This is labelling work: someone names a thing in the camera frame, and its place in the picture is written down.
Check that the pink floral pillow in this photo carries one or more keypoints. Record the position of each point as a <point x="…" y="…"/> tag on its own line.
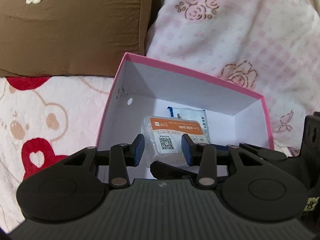
<point x="268" y="46"/>

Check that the red bear print blanket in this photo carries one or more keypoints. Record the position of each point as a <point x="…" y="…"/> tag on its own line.
<point x="43" y="120"/>

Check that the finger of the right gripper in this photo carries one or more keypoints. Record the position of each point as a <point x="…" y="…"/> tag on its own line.
<point x="264" y="153"/>
<point x="163" y="171"/>

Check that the pink cardboard box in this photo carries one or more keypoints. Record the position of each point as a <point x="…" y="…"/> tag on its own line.
<point x="145" y="87"/>

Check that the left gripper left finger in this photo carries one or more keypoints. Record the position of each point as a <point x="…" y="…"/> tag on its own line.
<point x="122" y="156"/>

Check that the brown pillow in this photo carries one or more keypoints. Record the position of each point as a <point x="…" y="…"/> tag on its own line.
<point x="70" y="37"/>

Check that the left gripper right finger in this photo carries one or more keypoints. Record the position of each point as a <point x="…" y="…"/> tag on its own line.
<point x="203" y="156"/>

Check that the orange white mask pack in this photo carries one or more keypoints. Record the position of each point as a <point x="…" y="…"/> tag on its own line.
<point x="163" y="139"/>

